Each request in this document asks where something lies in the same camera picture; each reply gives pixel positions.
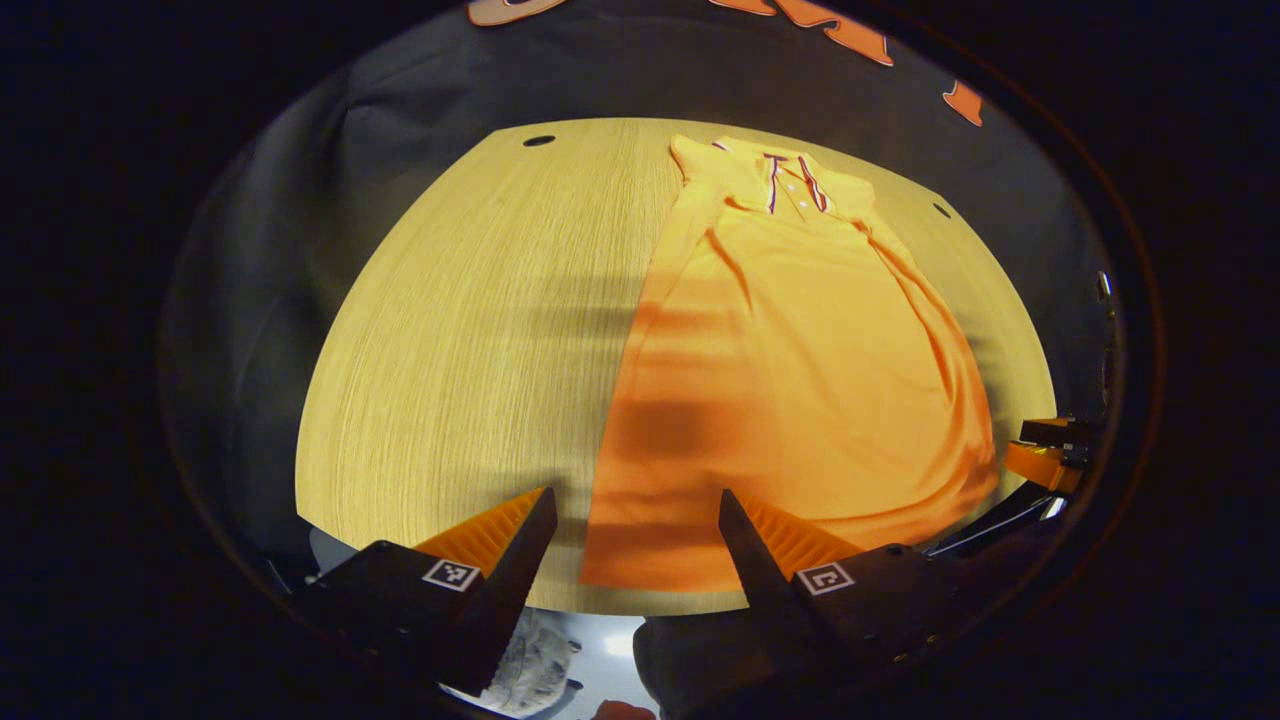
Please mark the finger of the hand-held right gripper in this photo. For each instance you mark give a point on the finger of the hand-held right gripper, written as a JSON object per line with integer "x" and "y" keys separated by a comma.
{"x": 1055, "y": 432}
{"x": 1040, "y": 465}

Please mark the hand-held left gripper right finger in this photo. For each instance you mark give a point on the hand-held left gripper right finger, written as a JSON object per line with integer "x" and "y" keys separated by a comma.
{"x": 765, "y": 580}

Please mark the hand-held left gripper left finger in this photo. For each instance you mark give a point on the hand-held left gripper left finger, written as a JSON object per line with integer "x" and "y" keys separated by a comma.
{"x": 515, "y": 590}

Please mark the orange T-shirt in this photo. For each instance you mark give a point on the orange T-shirt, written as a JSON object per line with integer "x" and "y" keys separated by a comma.
{"x": 800, "y": 380}

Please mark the grey white shoe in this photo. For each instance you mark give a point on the grey white shoe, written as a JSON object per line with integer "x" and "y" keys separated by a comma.
{"x": 535, "y": 665}

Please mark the person's dark trouser leg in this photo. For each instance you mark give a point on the person's dark trouser leg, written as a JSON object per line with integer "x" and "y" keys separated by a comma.
{"x": 700, "y": 670}

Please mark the small red object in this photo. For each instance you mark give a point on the small red object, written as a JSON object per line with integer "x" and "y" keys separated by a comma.
{"x": 622, "y": 711}

